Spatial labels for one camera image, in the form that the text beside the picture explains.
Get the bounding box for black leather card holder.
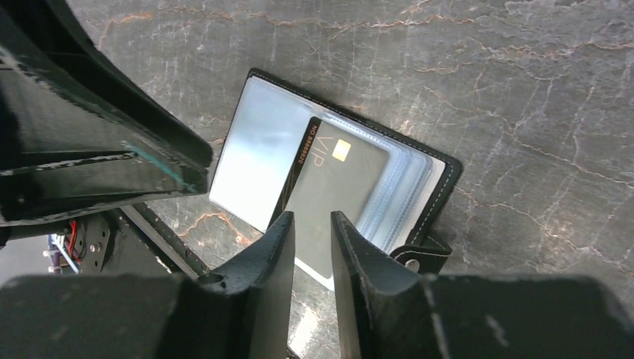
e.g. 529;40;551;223
209;68;462;273

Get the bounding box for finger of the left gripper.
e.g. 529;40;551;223
1;10;209;227
10;1;213;168

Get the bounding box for black VIP credit card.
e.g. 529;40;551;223
271;117;390;284

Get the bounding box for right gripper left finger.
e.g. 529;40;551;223
1;212;295;358

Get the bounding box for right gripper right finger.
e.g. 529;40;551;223
330;211;633;358

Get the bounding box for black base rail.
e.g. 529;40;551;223
44;203;298;359

